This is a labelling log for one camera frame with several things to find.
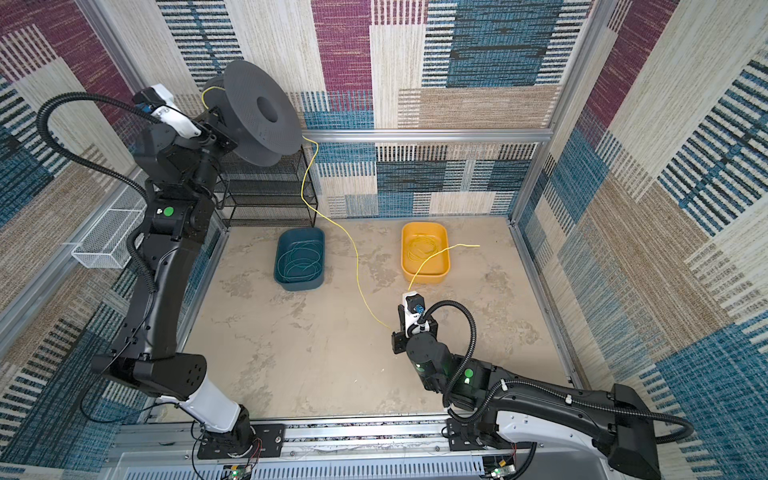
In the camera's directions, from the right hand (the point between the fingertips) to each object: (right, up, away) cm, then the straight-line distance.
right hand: (401, 312), depth 73 cm
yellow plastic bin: (+13, +8, +26) cm, 30 cm away
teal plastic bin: (-40, +19, +35) cm, 57 cm away
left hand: (-35, +44, -16) cm, 58 cm away
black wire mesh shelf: (-46, +36, +42) cm, 72 cm away
